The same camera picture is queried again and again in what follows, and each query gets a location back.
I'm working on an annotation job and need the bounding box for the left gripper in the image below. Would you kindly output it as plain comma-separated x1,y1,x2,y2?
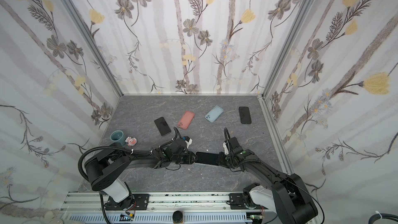
171,151,200,166

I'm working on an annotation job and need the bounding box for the light blue case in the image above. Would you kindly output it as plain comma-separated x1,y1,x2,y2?
195,151,219,166
205,105,224,123

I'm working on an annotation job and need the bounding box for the black phone case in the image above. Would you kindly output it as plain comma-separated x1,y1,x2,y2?
238,106,252,124

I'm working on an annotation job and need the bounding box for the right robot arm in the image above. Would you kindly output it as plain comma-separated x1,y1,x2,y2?
217,138,318,224

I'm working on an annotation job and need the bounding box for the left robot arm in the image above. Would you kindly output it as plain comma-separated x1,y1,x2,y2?
78,137,198,211

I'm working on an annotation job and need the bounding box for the pink phone case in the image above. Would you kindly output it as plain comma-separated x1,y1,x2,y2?
177,111,195,130

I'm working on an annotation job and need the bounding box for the black phone far left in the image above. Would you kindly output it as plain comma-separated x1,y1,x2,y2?
154,117,171,136

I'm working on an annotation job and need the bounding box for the black round knob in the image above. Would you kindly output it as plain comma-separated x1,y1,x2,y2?
172,211,184,224

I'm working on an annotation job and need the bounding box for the small pink white toy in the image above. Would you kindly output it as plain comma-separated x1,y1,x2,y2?
125,136,137,147

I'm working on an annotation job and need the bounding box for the teal ceramic cup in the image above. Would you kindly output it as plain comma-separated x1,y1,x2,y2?
110,130,126,145

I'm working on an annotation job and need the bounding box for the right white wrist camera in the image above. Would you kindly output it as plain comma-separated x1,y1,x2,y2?
222,142,229,155

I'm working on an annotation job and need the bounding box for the right black corrugated cable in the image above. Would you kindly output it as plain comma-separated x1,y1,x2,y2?
223,127,232,150

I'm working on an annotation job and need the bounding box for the black corrugated cable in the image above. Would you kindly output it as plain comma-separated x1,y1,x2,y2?
223,127,232,150
77,146,134,183

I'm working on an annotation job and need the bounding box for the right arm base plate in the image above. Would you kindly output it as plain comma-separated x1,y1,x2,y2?
227,193,262,210

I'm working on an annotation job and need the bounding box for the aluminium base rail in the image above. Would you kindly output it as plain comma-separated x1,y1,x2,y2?
58,191,281,224

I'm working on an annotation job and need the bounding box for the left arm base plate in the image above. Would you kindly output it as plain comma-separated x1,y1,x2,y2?
104,194,150,211

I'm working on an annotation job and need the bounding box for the left black corrugated cable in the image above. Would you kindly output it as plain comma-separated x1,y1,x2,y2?
77,146,134,183

